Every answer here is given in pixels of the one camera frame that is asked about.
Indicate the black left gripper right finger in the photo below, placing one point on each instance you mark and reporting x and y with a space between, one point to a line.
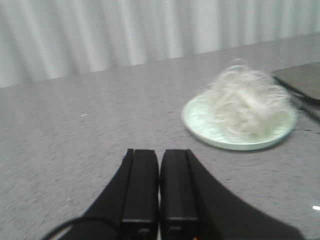
195 206

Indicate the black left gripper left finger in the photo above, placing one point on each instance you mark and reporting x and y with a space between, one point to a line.
127 208

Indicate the white vermicelli noodle bundle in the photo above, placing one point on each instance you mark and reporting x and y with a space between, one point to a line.
247 103

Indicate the light green round plate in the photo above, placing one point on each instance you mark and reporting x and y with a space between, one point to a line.
194 115

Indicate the silver black kitchen scale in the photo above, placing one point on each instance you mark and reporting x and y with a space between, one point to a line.
303 82

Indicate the white pleated curtain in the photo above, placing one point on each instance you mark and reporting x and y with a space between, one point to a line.
50 39

